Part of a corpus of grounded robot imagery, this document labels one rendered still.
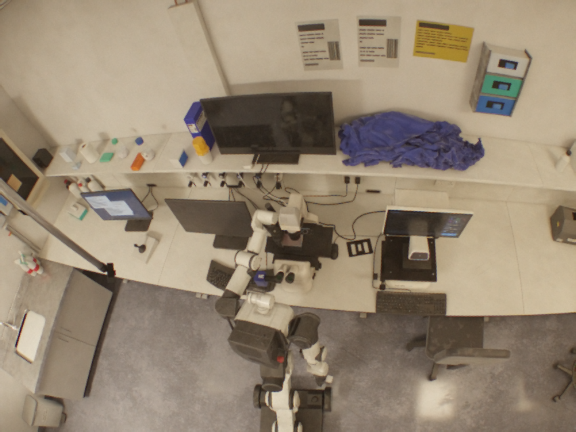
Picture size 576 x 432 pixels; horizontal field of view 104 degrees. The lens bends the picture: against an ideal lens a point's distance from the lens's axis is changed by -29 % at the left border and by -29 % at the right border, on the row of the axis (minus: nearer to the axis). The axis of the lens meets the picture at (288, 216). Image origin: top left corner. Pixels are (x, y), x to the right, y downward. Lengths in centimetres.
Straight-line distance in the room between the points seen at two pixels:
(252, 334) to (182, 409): 163
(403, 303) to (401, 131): 99
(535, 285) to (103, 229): 341
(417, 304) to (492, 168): 92
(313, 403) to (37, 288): 263
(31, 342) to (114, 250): 124
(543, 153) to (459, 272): 98
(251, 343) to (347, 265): 88
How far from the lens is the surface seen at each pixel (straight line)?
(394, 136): 178
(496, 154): 209
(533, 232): 254
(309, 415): 246
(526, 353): 308
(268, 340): 143
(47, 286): 323
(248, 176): 234
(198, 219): 201
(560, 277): 251
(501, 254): 232
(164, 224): 259
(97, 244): 294
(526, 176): 208
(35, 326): 326
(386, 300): 194
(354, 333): 266
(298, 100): 162
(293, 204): 174
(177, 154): 208
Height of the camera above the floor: 261
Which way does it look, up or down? 56 degrees down
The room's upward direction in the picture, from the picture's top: 17 degrees counter-clockwise
